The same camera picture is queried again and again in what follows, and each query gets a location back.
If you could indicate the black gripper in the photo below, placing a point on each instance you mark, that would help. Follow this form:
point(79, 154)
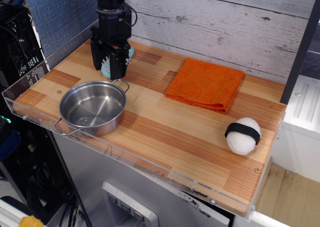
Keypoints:
point(112, 34)

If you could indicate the light blue scalp brush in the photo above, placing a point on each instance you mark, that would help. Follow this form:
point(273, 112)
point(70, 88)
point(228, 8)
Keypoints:
point(105, 64)

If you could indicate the silver steel pot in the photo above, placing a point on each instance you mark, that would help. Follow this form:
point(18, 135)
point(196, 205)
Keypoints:
point(94, 107)

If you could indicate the blue fabric partition panel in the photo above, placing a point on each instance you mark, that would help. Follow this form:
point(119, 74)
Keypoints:
point(62, 26)

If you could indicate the black plastic crate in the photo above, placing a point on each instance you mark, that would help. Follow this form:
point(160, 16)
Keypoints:
point(19, 48)

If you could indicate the orange folded cloth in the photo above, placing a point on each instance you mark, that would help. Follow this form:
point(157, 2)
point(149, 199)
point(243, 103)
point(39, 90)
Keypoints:
point(206, 85)

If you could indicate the white plush rice ball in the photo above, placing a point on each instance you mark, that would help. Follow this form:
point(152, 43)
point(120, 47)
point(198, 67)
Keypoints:
point(243, 136)

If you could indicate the clear acrylic table guard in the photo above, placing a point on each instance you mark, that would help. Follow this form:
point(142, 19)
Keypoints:
point(181, 145)

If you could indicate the white side cabinet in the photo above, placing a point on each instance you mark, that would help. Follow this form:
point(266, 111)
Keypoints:
point(297, 144)

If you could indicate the dark right frame post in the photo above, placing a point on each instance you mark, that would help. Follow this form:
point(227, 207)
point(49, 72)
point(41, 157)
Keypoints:
point(302, 52)

